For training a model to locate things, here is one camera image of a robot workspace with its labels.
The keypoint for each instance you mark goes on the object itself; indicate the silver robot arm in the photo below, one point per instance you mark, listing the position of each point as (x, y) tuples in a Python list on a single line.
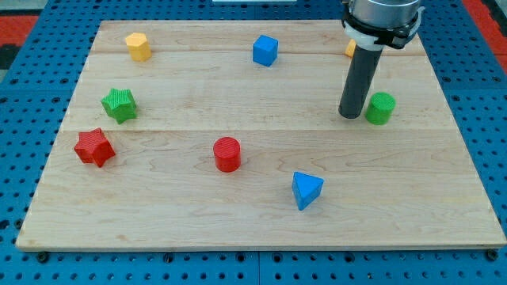
[(376, 24)]

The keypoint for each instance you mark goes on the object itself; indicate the blue triangle block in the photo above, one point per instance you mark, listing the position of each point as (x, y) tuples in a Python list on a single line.
[(306, 189)]

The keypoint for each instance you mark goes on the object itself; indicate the red cylinder block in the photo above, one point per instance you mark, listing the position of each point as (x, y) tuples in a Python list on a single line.
[(227, 153)]

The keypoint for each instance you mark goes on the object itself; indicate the wooden board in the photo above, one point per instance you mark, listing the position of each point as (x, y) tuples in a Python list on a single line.
[(409, 184)]

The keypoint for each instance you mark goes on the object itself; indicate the blue cube block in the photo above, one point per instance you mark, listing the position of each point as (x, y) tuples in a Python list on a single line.
[(265, 50)]

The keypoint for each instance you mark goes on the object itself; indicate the green cylinder block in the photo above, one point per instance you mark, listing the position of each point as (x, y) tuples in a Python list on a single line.
[(380, 108)]

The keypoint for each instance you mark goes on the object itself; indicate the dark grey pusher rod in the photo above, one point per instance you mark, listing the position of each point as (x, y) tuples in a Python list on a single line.
[(359, 78)]

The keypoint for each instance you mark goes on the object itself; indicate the yellow block behind rod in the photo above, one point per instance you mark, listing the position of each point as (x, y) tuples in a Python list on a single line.
[(350, 49)]

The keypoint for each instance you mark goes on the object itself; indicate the green star block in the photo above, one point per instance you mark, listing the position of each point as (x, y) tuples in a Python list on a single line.
[(120, 105)]

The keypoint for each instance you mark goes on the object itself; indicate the yellow hexagon block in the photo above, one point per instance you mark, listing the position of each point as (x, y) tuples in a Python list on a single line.
[(138, 47)]

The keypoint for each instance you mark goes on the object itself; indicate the red star block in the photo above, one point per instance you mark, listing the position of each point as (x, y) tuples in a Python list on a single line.
[(94, 147)]

